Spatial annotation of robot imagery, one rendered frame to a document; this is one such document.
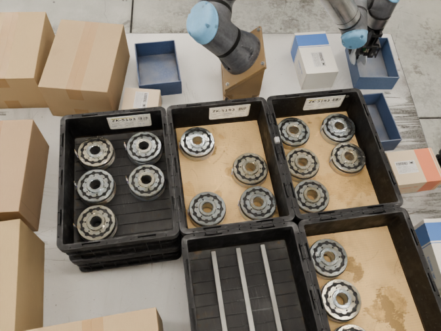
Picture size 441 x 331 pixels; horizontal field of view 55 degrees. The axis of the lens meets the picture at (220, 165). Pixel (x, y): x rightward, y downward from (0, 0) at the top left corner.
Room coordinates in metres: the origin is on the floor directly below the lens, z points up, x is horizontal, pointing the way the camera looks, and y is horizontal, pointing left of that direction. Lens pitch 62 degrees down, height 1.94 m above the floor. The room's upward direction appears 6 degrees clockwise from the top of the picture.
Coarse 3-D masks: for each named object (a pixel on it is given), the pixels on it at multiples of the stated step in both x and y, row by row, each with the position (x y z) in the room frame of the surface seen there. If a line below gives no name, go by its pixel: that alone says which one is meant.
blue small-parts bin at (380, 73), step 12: (384, 48) 1.25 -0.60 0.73; (348, 60) 1.18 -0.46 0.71; (360, 60) 1.20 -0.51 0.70; (372, 60) 1.21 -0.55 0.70; (384, 60) 1.21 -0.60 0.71; (360, 72) 1.14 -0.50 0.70; (372, 72) 1.15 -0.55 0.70; (384, 72) 1.15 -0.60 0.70; (396, 72) 1.10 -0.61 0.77; (360, 84) 1.06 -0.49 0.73; (372, 84) 1.06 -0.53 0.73; (384, 84) 1.07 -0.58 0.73
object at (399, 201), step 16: (272, 96) 0.80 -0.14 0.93; (288, 96) 0.81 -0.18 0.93; (304, 96) 0.81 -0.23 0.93; (272, 112) 0.74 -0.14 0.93; (368, 112) 0.78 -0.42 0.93; (384, 160) 0.62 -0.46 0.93; (288, 176) 0.54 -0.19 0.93; (352, 208) 0.46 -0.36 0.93; (368, 208) 0.46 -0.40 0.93; (384, 208) 0.47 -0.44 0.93
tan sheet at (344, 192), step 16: (336, 112) 0.84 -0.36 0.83; (320, 144) 0.71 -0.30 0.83; (320, 160) 0.65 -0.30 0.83; (320, 176) 0.60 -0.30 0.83; (336, 176) 0.61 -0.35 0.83; (368, 176) 0.62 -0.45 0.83; (336, 192) 0.55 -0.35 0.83; (352, 192) 0.56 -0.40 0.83; (368, 192) 0.56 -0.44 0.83; (336, 208) 0.50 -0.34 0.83
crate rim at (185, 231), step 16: (272, 128) 0.69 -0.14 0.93; (272, 144) 0.63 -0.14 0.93; (176, 160) 0.55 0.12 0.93; (176, 176) 0.50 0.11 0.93; (176, 192) 0.45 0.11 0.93; (288, 192) 0.49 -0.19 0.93; (288, 208) 0.44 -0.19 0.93; (224, 224) 0.38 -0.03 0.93; (240, 224) 0.38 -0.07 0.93; (256, 224) 0.39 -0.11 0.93
